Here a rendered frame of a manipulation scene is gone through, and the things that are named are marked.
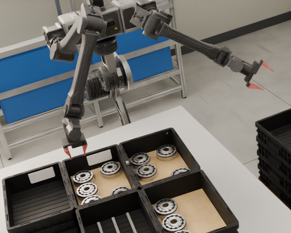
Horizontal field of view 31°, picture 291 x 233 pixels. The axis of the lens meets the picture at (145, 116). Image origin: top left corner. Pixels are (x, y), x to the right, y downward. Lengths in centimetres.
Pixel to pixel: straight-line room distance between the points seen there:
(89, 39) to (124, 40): 221
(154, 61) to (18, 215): 237
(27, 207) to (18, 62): 184
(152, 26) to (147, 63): 229
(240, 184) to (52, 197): 93
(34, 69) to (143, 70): 95
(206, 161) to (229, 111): 178
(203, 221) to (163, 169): 43
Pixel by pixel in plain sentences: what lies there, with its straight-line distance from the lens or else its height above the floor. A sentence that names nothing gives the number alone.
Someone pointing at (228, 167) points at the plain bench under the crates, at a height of 70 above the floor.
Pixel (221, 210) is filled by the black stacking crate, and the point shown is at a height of 87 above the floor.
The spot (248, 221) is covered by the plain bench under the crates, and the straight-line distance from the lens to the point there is 244.
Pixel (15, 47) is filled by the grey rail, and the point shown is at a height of 93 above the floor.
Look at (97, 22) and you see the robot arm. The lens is 216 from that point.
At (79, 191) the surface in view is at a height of 86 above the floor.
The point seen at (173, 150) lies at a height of 86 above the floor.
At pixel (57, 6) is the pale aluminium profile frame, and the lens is 481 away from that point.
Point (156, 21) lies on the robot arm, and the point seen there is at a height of 159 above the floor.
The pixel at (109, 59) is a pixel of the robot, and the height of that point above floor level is 126.
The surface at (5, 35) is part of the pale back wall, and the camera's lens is 502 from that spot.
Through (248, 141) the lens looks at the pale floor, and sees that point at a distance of 415.
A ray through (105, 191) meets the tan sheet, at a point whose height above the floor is 83.
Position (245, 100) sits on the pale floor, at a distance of 469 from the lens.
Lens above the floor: 238
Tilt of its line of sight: 31 degrees down
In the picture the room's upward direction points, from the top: 11 degrees counter-clockwise
